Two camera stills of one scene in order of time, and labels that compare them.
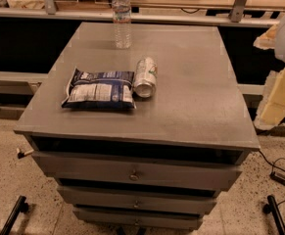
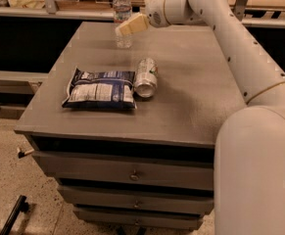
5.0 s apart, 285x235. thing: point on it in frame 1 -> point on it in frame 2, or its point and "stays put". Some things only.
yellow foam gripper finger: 280,95 -> 136,23
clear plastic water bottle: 121,19 stays put
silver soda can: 146,77 stays put
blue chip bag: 100,89 stays put
